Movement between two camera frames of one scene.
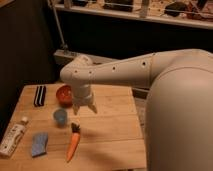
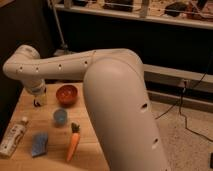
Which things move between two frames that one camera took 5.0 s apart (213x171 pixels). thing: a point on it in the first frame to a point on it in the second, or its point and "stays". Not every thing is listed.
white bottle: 13,137 stays
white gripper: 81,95 to 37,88
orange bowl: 65,95 stays
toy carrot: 75,139 stays
